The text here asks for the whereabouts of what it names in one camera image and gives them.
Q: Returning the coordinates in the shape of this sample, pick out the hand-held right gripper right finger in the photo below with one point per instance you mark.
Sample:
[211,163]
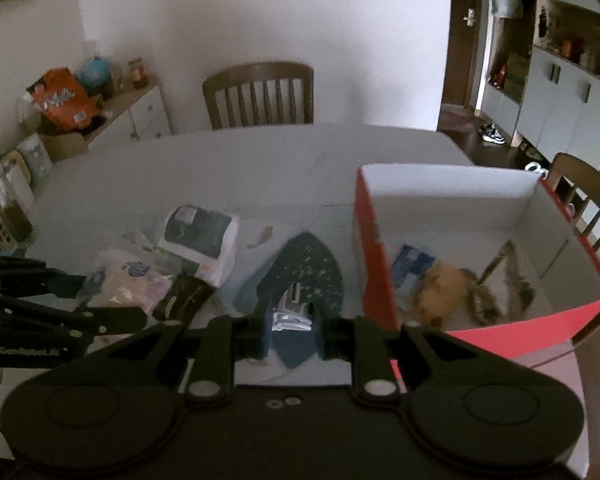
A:
[322,332]

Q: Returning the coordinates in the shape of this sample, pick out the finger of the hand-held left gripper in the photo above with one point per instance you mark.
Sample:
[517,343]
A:
[120,319]
[95,284]

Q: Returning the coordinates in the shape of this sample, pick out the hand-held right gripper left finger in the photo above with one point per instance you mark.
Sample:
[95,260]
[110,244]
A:
[267,332]

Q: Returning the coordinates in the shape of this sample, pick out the clear labelled small packet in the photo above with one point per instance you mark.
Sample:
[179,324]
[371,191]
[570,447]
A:
[140,240]
[292,320]

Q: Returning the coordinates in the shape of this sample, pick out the round white blue-print packet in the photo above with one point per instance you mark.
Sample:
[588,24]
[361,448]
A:
[135,270]

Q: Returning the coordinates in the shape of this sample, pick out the black packet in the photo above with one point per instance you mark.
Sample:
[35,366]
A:
[185,295]

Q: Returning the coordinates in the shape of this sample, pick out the red shoe box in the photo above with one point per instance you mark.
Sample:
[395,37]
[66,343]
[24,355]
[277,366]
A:
[375,260]

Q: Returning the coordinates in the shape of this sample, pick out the blue packet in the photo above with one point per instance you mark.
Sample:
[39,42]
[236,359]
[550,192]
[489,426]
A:
[412,265]

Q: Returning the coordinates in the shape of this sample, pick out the yellow plush toy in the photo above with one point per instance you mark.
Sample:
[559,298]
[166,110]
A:
[440,295]

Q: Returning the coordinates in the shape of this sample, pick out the silver brown wrapper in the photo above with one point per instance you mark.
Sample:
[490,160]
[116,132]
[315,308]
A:
[485,290]

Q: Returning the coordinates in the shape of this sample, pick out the dark blue speckled placemat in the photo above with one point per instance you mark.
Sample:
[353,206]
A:
[305,265]

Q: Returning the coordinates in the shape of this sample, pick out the glass pitcher with white lid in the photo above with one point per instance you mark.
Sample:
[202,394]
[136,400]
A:
[10,210]

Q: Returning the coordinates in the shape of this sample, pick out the cardboard box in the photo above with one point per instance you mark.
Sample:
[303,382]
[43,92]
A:
[65,145]

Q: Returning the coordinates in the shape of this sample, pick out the white side cabinet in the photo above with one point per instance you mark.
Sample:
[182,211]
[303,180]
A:
[140,115]

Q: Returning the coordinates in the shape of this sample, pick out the orange snack bag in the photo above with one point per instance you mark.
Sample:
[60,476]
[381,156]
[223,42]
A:
[60,95]

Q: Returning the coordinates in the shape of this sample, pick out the blue globe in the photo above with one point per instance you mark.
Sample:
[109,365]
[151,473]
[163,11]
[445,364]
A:
[94,75]

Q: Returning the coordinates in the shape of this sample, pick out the brown jar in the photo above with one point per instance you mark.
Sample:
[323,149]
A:
[137,74]

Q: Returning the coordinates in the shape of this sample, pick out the wooden slat-back chair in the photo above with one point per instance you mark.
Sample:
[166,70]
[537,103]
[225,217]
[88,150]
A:
[257,75]
[585,175]

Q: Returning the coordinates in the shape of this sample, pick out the dark sneakers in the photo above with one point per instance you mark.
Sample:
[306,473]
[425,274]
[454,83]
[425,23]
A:
[494,134]

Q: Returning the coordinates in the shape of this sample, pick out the white slippers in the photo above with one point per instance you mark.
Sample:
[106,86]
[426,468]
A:
[536,167]

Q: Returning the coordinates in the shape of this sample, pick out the dark wooden door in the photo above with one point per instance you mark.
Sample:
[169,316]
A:
[460,60]

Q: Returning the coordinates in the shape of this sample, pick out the hanging grey bag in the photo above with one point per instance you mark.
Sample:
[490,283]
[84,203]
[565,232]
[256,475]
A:
[506,2]

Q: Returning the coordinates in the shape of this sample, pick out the white wood wall cabinet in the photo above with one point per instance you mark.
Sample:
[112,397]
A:
[565,90]

